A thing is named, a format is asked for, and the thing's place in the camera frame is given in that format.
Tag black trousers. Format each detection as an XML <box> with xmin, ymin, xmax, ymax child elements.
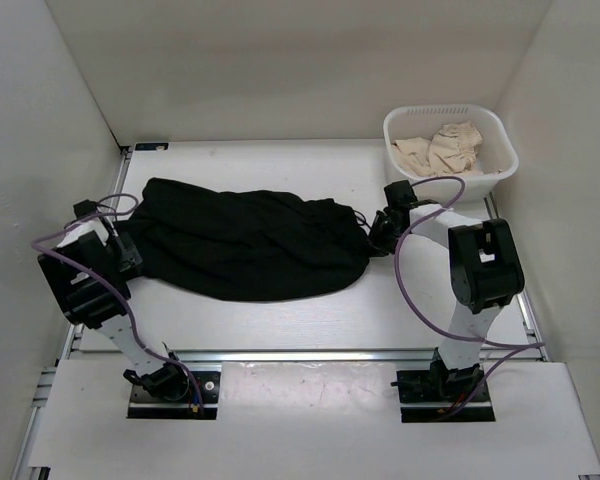
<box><xmin>116</xmin><ymin>178</ymin><xmax>372</xmax><ymax>302</ymax></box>

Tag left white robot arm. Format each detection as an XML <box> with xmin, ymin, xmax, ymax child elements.
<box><xmin>32</xmin><ymin>200</ymin><xmax>198</xmax><ymax>402</ymax></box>

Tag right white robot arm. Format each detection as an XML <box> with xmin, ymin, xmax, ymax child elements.
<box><xmin>368</xmin><ymin>181</ymin><xmax>525</xmax><ymax>403</ymax></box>

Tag beige trousers in basket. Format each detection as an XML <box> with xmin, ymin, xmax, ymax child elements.
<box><xmin>391</xmin><ymin>121</ymin><xmax>485</xmax><ymax>178</ymax></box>

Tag white plastic basket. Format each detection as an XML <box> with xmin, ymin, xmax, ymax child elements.
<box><xmin>383</xmin><ymin>104</ymin><xmax>519</xmax><ymax>203</ymax></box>

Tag white front cover board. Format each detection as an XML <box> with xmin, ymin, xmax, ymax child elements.
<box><xmin>29</xmin><ymin>360</ymin><xmax>600</xmax><ymax>479</ymax></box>

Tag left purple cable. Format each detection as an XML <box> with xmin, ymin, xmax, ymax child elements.
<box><xmin>31</xmin><ymin>193</ymin><xmax>206</xmax><ymax>419</ymax></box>

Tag purple cable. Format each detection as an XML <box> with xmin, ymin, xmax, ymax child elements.
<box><xmin>394</xmin><ymin>176</ymin><xmax>546</xmax><ymax>419</ymax></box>
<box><xmin>31</xmin><ymin>193</ymin><xmax>206</xmax><ymax>419</ymax></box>

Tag aluminium frame rail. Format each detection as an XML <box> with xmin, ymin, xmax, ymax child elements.
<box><xmin>9</xmin><ymin>139</ymin><xmax>600</xmax><ymax>480</ymax></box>

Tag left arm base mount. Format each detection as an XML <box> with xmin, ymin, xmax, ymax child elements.
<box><xmin>123</xmin><ymin>363</ymin><xmax>221</xmax><ymax>420</ymax></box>

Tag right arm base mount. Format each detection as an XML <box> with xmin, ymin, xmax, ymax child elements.
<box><xmin>391</xmin><ymin>358</ymin><xmax>496</xmax><ymax>424</ymax></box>

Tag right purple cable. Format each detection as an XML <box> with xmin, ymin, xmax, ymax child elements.
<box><xmin>394</xmin><ymin>176</ymin><xmax>546</xmax><ymax>419</ymax></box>

